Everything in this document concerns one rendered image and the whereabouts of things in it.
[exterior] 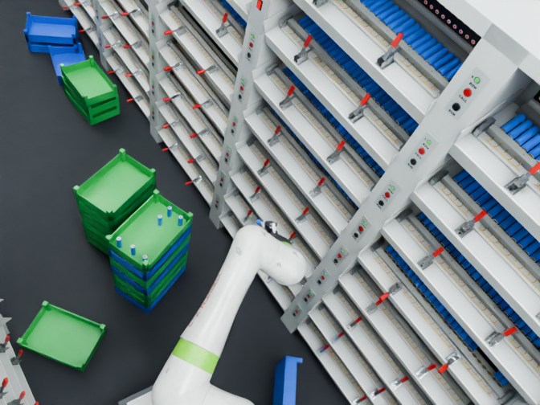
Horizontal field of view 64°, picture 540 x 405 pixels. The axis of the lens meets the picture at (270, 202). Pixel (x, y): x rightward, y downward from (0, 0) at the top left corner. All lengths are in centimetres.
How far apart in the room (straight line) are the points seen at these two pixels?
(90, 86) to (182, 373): 212
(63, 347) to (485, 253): 179
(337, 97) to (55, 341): 164
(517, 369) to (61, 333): 182
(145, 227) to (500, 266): 134
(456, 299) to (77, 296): 170
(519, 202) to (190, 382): 86
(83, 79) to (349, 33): 202
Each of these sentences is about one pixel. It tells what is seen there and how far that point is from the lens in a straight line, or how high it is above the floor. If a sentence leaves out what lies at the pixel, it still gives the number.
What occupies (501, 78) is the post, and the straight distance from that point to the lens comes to 101.
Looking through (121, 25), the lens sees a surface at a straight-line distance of 279.
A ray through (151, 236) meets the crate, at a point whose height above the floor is 48.
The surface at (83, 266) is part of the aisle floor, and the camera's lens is 240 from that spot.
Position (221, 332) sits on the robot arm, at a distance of 116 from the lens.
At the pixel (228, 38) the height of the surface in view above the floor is 111.
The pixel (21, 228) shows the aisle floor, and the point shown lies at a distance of 256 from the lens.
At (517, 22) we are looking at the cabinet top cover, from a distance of 105.
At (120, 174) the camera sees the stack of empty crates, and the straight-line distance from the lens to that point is 217.
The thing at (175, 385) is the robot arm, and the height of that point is 103.
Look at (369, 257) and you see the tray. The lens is 154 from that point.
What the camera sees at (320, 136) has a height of 111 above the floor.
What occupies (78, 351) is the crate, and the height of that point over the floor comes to 0.
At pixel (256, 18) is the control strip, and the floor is 132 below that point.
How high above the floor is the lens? 215
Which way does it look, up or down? 54 degrees down
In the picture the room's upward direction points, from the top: 22 degrees clockwise
